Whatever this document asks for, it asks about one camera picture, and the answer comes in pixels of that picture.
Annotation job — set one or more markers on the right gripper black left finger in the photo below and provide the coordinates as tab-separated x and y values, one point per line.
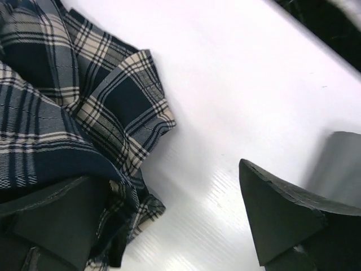
53	228

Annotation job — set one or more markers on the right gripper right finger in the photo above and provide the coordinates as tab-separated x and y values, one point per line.
294	229

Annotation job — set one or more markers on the grey skirt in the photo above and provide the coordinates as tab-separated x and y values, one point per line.
336	172

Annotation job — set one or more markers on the navy plaid skirt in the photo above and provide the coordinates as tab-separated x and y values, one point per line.
76	101

